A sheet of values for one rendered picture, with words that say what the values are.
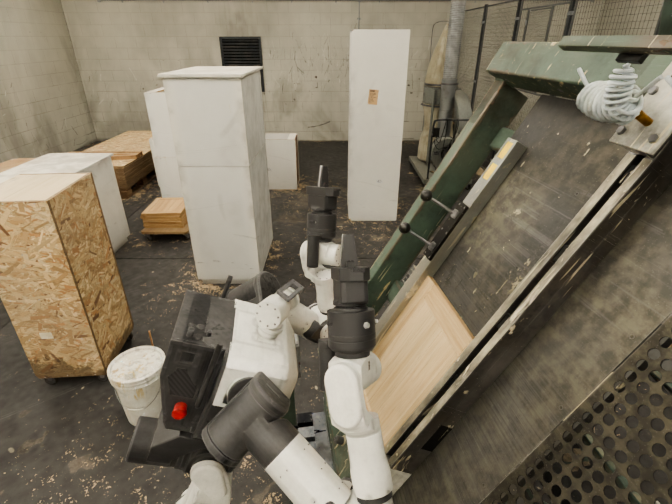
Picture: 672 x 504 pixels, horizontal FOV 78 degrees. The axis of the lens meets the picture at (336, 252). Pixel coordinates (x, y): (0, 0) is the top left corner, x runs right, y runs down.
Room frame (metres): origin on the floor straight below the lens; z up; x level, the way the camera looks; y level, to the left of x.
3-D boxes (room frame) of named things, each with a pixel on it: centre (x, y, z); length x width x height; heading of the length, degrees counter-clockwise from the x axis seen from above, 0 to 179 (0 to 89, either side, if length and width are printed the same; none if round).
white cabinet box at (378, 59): (4.94, -0.44, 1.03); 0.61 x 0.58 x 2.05; 0
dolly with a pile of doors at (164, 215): (4.34, 1.86, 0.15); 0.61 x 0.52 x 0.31; 0
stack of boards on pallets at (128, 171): (6.64, 3.36, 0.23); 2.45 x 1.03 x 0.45; 0
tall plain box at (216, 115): (3.59, 0.96, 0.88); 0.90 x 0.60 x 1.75; 0
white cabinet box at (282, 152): (6.04, 0.86, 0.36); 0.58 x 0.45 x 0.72; 90
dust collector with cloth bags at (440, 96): (6.44, -1.62, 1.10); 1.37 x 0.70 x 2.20; 0
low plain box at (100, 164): (3.64, 2.55, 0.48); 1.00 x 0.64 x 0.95; 0
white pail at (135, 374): (1.76, 1.11, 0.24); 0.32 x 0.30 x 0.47; 0
